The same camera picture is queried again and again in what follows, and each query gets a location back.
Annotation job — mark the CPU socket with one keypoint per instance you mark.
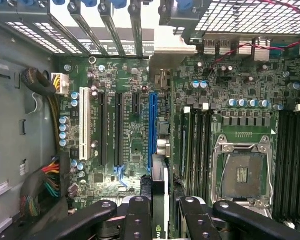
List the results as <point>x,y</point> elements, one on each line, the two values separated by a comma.
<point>242,175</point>

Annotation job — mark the silver locking lever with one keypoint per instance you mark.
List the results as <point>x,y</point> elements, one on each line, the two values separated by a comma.
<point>222,175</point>

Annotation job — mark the black RAM slot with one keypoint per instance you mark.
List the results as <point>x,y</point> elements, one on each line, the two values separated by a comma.
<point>201,155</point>
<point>289,162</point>
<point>280,162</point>
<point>194,155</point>
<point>209,155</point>
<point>298,162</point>

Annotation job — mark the short black expansion slot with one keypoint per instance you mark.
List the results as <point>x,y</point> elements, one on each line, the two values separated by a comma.
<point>137,103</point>

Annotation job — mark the green RAM stick with label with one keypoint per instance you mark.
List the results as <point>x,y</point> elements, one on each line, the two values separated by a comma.
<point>186,145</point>

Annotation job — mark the grey open PC case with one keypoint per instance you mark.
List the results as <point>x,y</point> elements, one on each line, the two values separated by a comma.
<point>180,18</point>

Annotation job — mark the green motherboard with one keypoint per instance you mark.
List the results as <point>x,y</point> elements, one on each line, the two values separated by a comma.
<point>132,140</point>

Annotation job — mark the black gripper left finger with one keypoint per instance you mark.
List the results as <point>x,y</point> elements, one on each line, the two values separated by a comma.
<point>137,220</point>

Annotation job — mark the blue expansion slot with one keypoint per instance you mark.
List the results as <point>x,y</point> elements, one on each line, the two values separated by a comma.
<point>153,125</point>

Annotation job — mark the white expansion slot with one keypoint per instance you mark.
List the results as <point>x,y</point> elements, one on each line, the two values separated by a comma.
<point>85,125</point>

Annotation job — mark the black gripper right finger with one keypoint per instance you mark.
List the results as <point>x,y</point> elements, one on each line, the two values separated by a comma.
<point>197,225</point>

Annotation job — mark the long black expansion slot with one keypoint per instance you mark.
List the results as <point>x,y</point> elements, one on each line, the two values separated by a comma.
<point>102,130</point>
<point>119,130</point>

